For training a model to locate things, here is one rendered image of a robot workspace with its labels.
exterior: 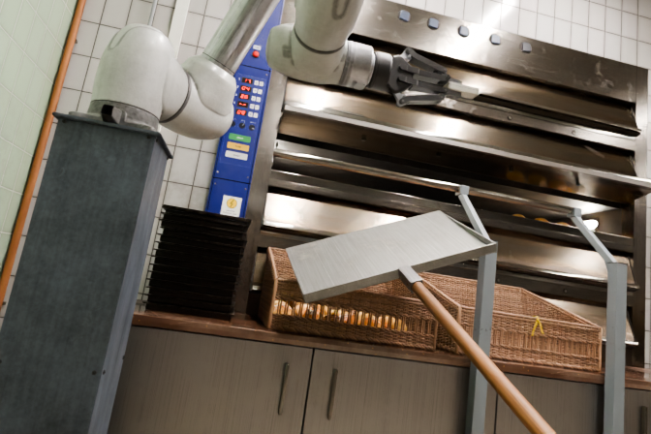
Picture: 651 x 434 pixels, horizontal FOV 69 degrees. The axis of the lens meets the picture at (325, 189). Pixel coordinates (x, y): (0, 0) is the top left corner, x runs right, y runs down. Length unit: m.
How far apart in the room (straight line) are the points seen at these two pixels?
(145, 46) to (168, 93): 0.11
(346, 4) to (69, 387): 0.87
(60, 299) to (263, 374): 0.63
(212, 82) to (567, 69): 1.95
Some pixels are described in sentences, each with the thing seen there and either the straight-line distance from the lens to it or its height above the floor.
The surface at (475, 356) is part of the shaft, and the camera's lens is 1.00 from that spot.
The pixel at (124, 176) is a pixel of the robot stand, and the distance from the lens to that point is 1.09.
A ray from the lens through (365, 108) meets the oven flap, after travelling 2.19.
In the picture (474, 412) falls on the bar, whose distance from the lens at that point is 1.62.
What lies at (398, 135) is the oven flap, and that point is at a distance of 2.05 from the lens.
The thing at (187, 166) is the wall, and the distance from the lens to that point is 2.03.
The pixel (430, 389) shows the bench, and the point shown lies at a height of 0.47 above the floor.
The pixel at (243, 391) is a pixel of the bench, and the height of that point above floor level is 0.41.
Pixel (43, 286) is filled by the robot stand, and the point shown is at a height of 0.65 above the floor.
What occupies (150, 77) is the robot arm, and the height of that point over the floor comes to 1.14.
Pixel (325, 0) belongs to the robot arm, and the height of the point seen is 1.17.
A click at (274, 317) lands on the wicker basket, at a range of 1.50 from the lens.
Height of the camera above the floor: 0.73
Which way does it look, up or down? 11 degrees up
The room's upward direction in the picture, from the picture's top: 9 degrees clockwise
